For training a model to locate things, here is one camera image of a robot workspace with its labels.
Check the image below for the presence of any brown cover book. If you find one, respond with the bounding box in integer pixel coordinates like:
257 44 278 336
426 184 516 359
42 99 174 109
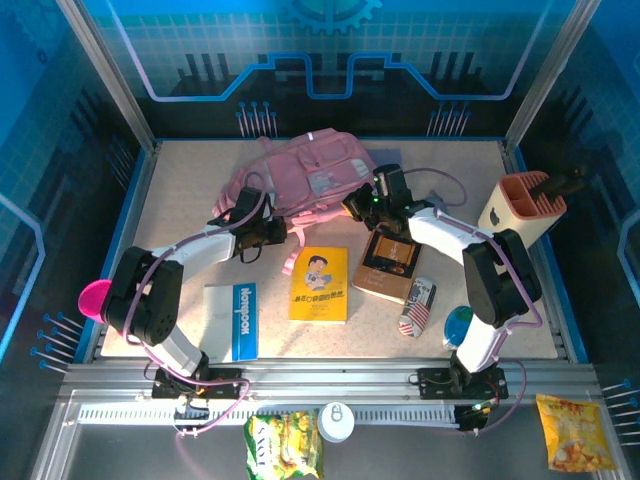
352 227 424 305

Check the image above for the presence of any yellow cartoon cover book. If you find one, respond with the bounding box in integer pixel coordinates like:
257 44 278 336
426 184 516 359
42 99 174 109
288 246 350 325

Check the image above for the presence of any pink student backpack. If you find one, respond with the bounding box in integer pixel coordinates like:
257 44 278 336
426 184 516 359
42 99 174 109
212 128 379 276

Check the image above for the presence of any blue white notebook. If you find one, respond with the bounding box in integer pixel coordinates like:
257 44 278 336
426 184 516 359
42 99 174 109
202 282 260 362

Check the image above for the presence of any green snack bag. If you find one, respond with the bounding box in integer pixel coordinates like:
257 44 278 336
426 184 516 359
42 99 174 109
243 409 325 480

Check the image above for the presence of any yellow snack bag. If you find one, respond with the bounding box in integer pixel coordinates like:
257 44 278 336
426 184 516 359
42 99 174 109
535 393 617 474

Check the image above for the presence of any beige orange pen holder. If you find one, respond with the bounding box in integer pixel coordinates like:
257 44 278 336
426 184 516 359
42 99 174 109
477 170 568 246

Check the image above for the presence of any blue green oval case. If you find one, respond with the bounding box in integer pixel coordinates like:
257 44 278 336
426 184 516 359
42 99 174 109
442 305 475 351

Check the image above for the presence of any pink plastic goblet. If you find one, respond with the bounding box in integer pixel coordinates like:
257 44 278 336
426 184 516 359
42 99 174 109
78 279 114 324

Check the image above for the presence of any aluminium front rail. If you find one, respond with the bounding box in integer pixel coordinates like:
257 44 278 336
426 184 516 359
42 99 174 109
59 357 601 399

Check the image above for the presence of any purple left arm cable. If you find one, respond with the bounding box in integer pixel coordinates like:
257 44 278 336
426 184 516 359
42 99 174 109
122 171 274 441

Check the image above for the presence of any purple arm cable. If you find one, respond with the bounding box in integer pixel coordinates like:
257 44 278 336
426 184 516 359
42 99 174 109
399 167 544 436
122 171 274 441

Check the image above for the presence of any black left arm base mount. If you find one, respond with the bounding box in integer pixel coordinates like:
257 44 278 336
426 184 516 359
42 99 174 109
151 367 246 401

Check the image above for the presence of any black tool handle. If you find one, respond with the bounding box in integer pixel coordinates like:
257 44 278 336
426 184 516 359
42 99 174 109
533 164 590 204

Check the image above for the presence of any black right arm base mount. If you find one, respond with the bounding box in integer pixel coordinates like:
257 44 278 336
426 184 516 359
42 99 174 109
417 366 510 401

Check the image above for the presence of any white slotted cable tray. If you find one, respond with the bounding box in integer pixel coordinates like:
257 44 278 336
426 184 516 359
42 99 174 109
77 403 461 426

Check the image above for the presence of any aluminium frame post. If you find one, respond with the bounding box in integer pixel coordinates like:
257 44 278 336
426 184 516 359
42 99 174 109
503 0 602 146
55 0 160 154

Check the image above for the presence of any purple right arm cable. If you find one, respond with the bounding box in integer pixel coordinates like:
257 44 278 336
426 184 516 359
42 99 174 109
399 167 544 436

